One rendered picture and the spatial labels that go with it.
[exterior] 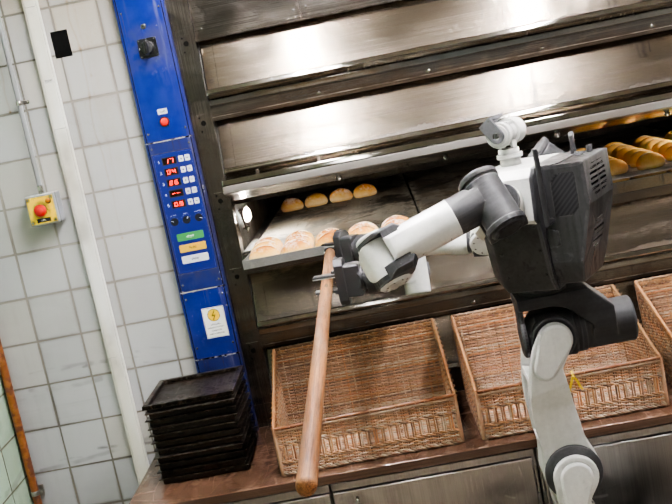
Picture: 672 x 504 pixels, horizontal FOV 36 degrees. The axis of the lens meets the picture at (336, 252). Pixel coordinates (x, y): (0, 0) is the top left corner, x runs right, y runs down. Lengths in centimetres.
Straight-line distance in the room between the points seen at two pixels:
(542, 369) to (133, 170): 158
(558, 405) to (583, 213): 51
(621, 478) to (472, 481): 43
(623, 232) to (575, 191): 113
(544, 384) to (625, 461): 63
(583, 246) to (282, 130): 131
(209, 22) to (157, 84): 26
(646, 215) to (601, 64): 52
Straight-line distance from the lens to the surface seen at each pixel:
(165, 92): 343
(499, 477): 311
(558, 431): 268
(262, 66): 341
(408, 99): 343
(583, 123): 333
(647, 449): 316
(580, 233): 245
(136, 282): 356
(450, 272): 347
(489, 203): 232
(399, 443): 310
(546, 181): 245
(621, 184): 353
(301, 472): 145
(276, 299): 350
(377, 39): 340
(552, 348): 257
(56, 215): 351
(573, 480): 267
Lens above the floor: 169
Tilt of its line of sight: 9 degrees down
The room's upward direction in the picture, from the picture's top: 11 degrees counter-clockwise
